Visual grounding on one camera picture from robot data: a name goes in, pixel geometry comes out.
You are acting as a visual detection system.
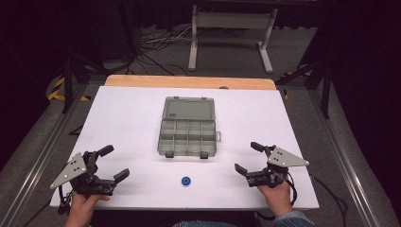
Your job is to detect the person's denim legs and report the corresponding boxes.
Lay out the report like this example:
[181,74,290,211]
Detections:
[171,219,239,227]

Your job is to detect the person's right hand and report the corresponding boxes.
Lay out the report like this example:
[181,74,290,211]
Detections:
[255,179,294,218]

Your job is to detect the aluminium floor rail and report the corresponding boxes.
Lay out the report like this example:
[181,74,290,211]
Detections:
[0,82,92,227]
[305,89,393,227]

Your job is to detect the black cable beside table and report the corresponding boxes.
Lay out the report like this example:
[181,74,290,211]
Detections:
[309,174,350,227]

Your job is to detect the black metal stand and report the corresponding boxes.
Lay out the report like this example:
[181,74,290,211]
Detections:
[276,60,333,120]
[60,55,107,115]

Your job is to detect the white metal stand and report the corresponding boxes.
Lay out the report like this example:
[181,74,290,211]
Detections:
[187,4,279,75]

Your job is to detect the bundle of floor cables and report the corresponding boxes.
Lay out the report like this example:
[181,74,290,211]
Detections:
[126,26,194,77]

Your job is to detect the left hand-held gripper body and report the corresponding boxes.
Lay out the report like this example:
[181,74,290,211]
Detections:
[49,150,117,197]

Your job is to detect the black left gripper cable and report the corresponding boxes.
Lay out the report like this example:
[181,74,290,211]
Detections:
[57,184,74,217]

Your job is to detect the clear grey plastic organizer box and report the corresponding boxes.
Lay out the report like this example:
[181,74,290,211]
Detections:
[156,96,222,159]

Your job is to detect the person's left hand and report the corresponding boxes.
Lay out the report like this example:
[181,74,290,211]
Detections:
[64,193,111,226]

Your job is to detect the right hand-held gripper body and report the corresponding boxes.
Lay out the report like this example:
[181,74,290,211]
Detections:
[246,144,310,189]

